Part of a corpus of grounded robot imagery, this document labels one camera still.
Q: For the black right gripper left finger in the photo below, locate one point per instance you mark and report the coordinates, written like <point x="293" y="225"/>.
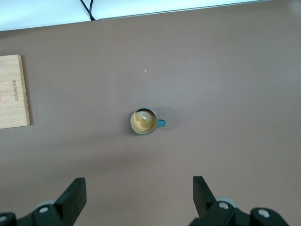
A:
<point x="70" y="202"/>

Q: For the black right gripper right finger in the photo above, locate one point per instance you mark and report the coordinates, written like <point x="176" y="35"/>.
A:
<point x="207" y="204"/>

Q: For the teal cup with yellow interior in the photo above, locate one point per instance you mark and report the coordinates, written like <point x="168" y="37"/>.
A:
<point x="143" y="123"/>

